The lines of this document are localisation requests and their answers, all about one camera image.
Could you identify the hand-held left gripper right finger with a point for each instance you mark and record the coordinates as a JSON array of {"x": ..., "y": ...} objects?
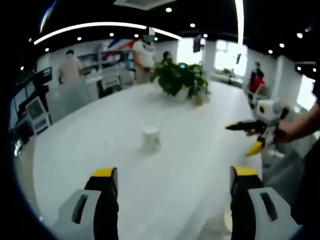
[{"x": 277, "y": 217}]

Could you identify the curved ceiling light strip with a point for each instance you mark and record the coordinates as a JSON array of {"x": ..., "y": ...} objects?
[{"x": 100, "y": 24}]

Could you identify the black display screen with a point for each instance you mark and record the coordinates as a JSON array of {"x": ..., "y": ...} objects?
[{"x": 42, "y": 75}]

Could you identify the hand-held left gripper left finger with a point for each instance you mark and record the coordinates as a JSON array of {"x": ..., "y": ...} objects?
[{"x": 75, "y": 217}]

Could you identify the person's right hand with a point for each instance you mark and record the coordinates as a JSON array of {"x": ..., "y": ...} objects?
[{"x": 281, "y": 136}]

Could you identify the grey office chair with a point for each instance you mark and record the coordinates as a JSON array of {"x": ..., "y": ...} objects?
[{"x": 282, "y": 175}]

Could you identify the white shelf unit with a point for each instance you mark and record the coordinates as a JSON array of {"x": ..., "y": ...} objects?
[{"x": 90, "y": 62}]

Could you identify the white office chair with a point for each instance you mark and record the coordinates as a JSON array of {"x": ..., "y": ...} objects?
[{"x": 111, "y": 78}]

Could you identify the small glass jar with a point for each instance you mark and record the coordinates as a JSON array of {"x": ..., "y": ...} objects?
[{"x": 199, "y": 99}]

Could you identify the hanging black screen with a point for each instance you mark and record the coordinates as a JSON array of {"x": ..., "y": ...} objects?
[{"x": 197, "y": 45}]

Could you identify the white table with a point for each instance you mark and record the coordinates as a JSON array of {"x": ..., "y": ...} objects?
[{"x": 100, "y": 150}]

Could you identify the red blue wall banner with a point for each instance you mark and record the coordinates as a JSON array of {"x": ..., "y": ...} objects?
[{"x": 120, "y": 46}]

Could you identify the white kiosk machine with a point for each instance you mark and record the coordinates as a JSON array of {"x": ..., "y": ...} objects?
[{"x": 37, "y": 112}]

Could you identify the grey chair back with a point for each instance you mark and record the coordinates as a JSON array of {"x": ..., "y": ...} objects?
[{"x": 70, "y": 100}]

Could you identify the white ceiling light strip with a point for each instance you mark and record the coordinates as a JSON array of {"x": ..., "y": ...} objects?
[{"x": 240, "y": 22}]

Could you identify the ceiling air conditioner vent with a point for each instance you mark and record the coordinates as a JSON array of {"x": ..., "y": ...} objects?
[{"x": 145, "y": 3}]

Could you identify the person's dark clothing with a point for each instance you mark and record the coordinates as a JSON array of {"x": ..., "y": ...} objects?
[{"x": 310, "y": 180}]

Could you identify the green potted plant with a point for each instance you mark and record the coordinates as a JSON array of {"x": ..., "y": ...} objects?
[{"x": 175, "y": 77}]

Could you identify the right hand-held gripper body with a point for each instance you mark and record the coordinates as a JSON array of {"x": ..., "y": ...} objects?
[{"x": 270, "y": 112}]

